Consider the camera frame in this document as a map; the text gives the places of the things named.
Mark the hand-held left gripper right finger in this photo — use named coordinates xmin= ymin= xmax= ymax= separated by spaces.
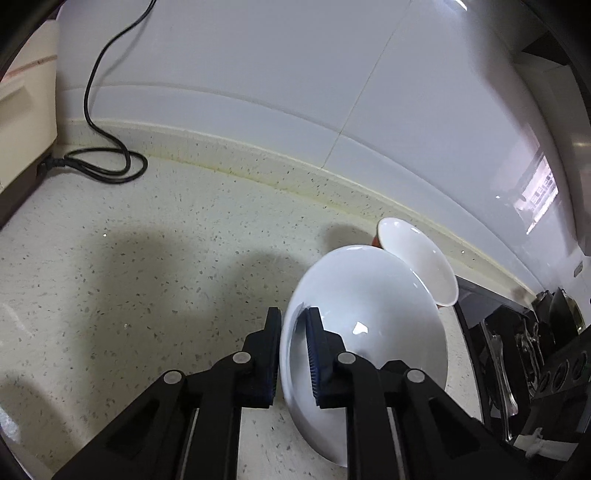
xmin=302 ymin=307 xmax=522 ymax=480

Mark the red banded white bowl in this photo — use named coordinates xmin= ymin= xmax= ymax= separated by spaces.
xmin=372 ymin=217 xmax=460 ymax=308

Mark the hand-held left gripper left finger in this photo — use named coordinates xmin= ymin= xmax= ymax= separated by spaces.
xmin=51 ymin=307 xmax=282 ymax=480

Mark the plain white bowl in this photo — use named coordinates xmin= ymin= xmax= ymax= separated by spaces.
xmin=278 ymin=246 xmax=448 ymax=467

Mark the black power cable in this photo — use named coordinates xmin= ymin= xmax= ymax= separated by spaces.
xmin=39 ymin=0 xmax=148 ymax=184

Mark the stainless range hood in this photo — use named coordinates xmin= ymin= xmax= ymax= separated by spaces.
xmin=519 ymin=34 xmax=591 ymax=259

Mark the black glass stove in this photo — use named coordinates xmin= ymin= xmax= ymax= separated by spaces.
xmin=455 ymin=274 xmax=591 ymax=444

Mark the cream rice cooker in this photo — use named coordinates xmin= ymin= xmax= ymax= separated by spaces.
xmin=0 ymin=18 xmax=61 ymax=229

